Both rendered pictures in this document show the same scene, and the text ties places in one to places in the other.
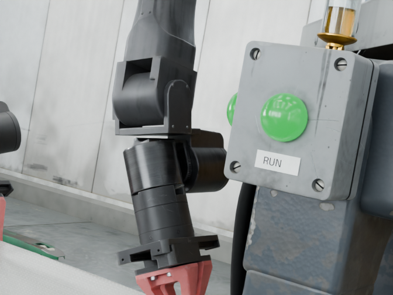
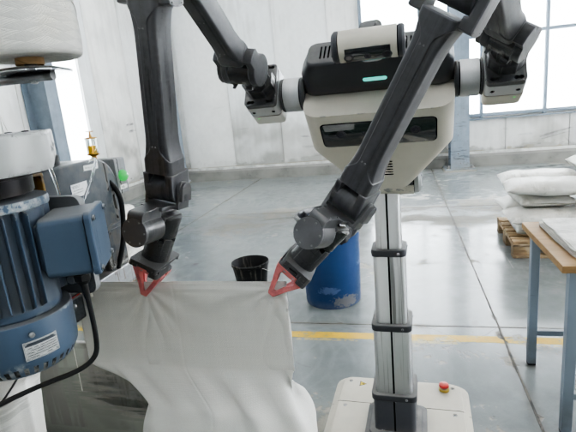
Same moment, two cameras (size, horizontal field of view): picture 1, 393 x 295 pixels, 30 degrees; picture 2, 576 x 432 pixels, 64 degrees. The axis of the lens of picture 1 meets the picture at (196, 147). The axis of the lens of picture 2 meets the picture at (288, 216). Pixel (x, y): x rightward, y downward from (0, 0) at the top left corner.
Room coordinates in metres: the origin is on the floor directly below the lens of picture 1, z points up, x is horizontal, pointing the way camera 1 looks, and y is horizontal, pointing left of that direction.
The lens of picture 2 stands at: (1.74, -0.01, 1.43)
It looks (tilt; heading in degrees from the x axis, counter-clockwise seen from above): 14 degrees down; 162
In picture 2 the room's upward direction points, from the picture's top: 5 degrees counter-clockwise
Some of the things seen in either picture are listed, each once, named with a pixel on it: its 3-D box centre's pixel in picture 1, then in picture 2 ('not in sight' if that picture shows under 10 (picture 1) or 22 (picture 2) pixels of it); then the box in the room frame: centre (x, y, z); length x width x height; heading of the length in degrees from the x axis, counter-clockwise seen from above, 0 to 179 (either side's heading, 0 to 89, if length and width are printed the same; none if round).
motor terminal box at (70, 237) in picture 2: not in sight; (79, 246); (1.01, -0.10, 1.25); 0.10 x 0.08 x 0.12; 173
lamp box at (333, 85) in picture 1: (300, 120); (108, 176); (0.47, -0.06, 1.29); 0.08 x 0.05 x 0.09; 58
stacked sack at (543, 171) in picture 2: not in sight; (539, 177); (-1.44, 3.44, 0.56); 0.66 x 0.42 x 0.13; 52
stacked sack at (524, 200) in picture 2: not in sight; (537, 194); (-1.33, 3.30, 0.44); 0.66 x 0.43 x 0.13; 148
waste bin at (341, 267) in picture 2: not in sight; (331, 255); (-1.19, 1.25, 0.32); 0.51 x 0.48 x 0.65; 148
